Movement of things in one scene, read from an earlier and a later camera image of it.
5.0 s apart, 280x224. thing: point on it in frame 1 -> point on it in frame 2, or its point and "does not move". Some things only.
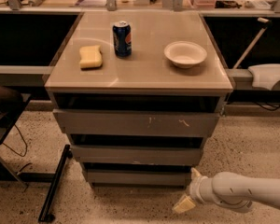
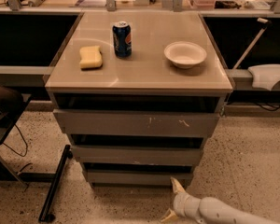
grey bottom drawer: (139, 177) does not move
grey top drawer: (140, 122) does not move
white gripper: (196, 188) -> (181, 203)
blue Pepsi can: (122, 39) does not move
